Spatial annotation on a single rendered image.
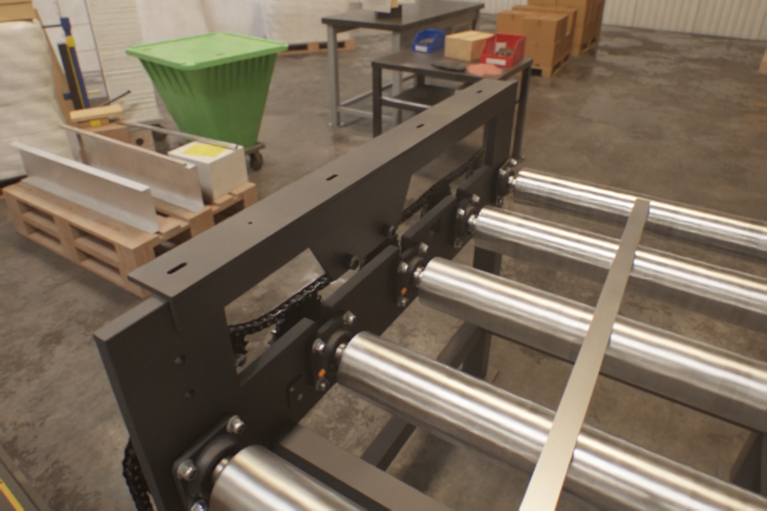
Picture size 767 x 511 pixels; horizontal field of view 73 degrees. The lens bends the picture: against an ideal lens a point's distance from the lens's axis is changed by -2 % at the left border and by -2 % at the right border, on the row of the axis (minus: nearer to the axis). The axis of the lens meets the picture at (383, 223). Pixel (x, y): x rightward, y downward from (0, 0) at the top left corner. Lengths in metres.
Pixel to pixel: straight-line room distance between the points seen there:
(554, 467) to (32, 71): 3.77
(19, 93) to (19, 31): 0.38
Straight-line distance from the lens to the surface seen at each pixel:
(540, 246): 1.34
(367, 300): 1.11
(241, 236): 0.79
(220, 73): 3.49
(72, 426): 2.30
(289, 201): 0.87
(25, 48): 4.04
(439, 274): 1.14
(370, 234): 1.04
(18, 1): 4.05
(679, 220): 1.58
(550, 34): 6.60
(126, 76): 4.63
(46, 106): 4.15
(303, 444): 0.99
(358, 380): 0.95
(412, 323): 2.42
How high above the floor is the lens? 1.56
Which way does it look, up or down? 29 degrees down
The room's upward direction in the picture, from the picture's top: straight up
